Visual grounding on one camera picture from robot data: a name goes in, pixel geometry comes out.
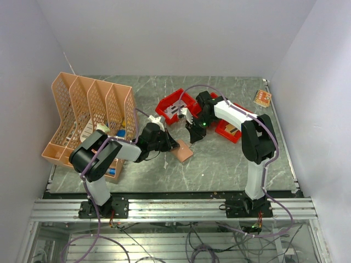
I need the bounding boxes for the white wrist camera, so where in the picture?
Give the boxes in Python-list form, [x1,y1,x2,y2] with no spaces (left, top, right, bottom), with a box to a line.
[148,115,163,126]
[178,107,193,124]

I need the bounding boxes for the green white carton box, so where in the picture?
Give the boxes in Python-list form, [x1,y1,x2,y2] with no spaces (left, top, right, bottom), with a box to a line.
[96,123,110,134]

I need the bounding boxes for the white ruler card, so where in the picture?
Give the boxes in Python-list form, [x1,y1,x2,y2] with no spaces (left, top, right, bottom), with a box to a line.
[80,119,94,142]

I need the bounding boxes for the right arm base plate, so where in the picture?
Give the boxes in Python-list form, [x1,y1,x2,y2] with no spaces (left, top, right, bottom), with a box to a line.
[219,198,273,219]

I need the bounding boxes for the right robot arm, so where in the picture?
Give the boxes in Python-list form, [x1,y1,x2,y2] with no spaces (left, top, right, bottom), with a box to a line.
[180,92,279,218]

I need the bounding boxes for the aluminium rail frame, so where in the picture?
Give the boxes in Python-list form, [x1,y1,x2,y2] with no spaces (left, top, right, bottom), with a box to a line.
[30,198,318,223]

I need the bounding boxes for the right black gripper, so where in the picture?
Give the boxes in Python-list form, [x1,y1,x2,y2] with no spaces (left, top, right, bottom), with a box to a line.
[185,113,217,144]

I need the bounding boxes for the red bin front pair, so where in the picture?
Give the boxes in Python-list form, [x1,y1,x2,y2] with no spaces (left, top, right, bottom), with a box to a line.
[190,91,223,123]

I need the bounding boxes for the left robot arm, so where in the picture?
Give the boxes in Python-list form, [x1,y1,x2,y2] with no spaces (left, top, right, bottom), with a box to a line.
[69,123,180,219]

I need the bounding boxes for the red bin with cards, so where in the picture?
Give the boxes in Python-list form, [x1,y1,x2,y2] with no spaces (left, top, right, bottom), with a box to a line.
[155,89,195,125]

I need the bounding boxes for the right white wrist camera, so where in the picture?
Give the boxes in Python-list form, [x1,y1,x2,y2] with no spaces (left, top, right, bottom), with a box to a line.
[178,107,193,124]

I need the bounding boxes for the blue capped bottle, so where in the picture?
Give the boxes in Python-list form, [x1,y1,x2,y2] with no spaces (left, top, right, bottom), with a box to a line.
[106,168,116,176]

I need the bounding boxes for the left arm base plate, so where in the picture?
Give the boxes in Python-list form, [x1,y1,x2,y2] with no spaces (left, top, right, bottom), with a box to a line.
[78,197,129,219]

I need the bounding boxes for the brown item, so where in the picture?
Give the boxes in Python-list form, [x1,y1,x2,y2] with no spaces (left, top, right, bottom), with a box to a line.
[225,124,238,136]

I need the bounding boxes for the white credit card stack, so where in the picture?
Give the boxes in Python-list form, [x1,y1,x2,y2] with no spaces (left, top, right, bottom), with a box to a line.
[164,100,186,119]

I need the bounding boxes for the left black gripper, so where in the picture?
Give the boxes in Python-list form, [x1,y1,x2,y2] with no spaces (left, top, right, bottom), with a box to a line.
[149,128,179,152]

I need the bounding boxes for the orange spiral notepad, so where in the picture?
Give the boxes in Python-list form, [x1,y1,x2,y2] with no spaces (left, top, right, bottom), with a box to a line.
[253,90,272,107]

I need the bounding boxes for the loose floor cables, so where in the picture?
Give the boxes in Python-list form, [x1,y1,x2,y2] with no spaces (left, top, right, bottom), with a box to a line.
[109,219,302,263]

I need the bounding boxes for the yellow blue toy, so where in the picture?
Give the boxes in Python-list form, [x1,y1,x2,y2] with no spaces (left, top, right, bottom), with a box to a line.
[116,119,127,139]

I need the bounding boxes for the brown leather card holder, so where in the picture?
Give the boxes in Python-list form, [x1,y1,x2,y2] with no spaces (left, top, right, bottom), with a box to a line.
[171,139,193,163]

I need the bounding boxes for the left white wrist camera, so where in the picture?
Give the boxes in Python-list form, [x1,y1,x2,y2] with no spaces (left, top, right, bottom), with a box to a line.
[148,115,163,126]

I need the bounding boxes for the peach file organizer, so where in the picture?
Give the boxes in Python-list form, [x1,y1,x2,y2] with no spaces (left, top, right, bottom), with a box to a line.
[42,72,136,168]

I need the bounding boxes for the red bin pair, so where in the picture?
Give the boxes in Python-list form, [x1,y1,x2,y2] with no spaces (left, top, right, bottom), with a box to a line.
[214,101,257,143]
[190,91,223,123]

